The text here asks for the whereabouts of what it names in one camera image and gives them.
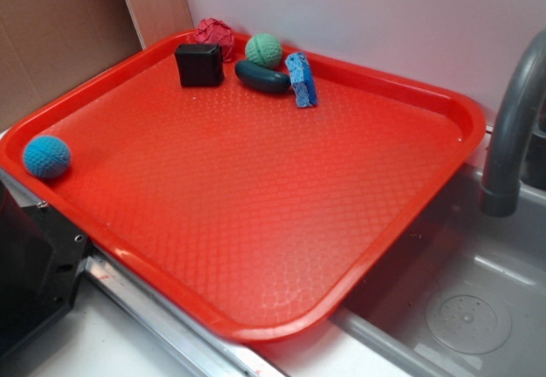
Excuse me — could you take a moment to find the black box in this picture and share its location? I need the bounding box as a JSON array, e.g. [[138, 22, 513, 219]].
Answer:
[[174, 43, 224, 87]]

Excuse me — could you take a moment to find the red plastic tray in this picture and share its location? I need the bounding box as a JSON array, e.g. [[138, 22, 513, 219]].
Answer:
[[1, 32, 485, 342]]

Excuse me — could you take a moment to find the dark teal oblong object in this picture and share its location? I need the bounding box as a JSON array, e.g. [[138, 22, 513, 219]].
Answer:
[[235, 60, 291, 94]]

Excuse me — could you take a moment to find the blue sponge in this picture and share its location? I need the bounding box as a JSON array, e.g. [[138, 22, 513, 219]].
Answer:
[[285, 52, 317, 108]]

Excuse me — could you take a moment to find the green textured ball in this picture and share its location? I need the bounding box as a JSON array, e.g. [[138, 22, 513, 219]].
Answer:
[[245, 33, 283, 69]]

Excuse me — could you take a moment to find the crumpled red paper ball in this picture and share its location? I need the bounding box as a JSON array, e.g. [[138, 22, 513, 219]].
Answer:
[[194, 18, 235, 62]]

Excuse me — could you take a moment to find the blue textured ball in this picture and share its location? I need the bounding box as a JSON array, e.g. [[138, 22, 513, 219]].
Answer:
[[22, 136, 72, 179]]

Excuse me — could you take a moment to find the grey plastic sink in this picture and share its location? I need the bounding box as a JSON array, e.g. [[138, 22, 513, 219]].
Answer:
[[333, 167, 545, 376]]

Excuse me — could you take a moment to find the grey faucet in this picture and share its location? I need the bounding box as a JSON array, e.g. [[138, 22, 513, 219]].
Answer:
[[479, 31, 545, 218]]

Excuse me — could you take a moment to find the brown cardboard panel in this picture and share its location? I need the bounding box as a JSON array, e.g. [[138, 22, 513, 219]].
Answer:
[[1, 0, 193, 131]]

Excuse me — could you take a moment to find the metal rail strip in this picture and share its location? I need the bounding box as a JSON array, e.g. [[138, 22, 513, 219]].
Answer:
[[0, 167, 286, 377]]

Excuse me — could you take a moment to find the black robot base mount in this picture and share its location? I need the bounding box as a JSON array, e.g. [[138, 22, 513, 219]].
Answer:
[[1, 185, 90, 360]]

